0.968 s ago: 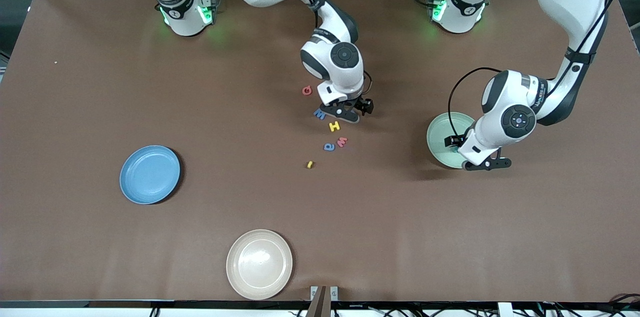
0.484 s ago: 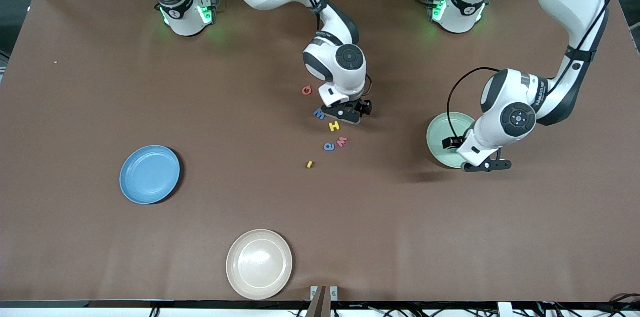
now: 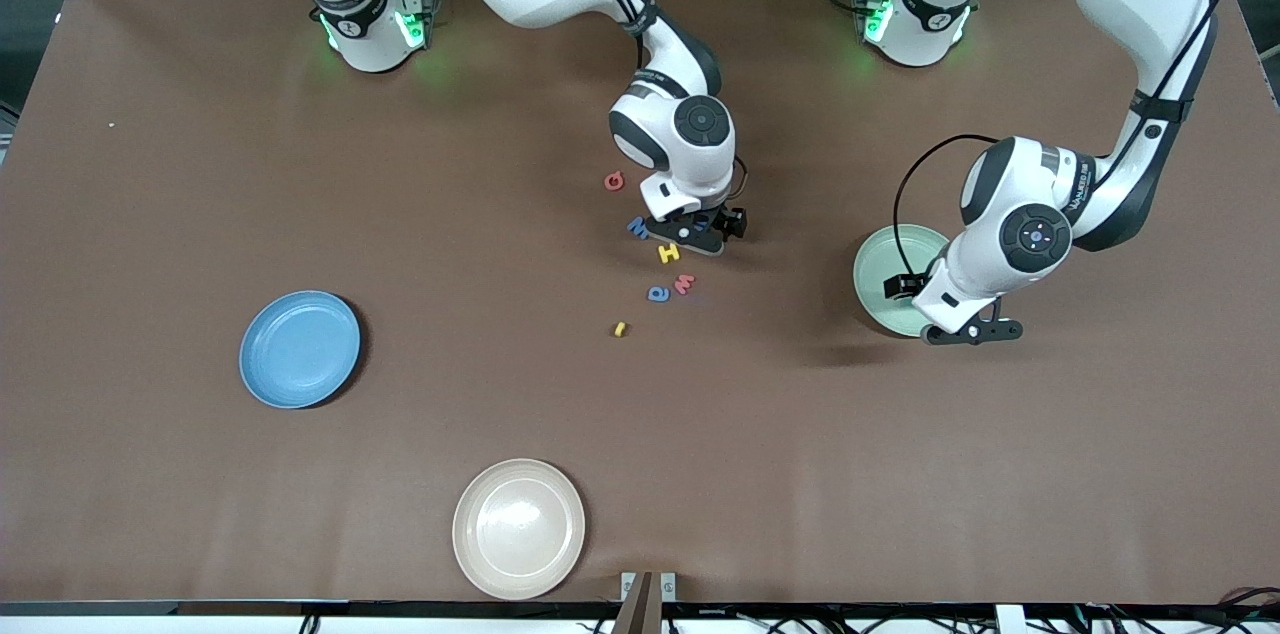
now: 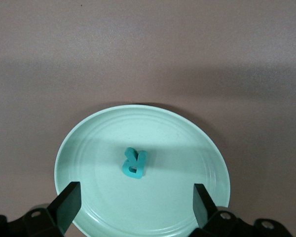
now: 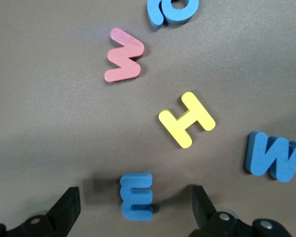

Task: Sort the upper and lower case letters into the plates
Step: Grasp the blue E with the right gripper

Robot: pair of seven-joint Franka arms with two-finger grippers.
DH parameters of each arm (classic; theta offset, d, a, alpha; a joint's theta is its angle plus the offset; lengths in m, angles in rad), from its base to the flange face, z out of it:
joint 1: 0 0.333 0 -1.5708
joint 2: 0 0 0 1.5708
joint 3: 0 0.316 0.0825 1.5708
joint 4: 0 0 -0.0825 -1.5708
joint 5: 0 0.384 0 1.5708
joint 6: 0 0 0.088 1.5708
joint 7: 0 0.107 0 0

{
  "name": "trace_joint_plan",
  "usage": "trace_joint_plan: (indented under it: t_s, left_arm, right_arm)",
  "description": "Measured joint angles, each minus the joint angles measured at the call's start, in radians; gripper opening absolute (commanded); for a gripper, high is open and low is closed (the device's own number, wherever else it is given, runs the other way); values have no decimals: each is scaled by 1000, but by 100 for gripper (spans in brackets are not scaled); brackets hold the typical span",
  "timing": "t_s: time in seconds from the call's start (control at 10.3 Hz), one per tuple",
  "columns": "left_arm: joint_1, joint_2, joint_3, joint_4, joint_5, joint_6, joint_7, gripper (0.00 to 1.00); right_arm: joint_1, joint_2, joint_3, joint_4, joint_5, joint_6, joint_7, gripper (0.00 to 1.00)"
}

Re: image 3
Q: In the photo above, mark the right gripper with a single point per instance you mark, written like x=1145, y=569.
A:
x=733, y=222

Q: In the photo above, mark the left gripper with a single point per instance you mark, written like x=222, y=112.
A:
x=903, y=287

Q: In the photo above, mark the yellow foam letter H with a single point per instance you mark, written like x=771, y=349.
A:
x=668, y=253

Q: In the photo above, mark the blue foam capital letter M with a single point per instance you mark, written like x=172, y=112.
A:
x=637, y=228

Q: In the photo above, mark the red foam letter w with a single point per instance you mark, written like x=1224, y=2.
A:
x=684, y=283

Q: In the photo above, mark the red foam letter G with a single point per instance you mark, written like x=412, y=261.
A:
x=613, y=182

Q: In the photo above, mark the blue foam letter a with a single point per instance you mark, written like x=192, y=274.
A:
x=657, y=294

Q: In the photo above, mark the pale green plate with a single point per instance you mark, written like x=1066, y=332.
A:
x=880, y=264

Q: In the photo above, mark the beige plate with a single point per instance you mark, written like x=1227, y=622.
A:
x=519, y=529

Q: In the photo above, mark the blue plate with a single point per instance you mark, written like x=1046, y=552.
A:
x=300, y=350

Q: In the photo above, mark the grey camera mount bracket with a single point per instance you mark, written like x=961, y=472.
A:
x=648, y=594

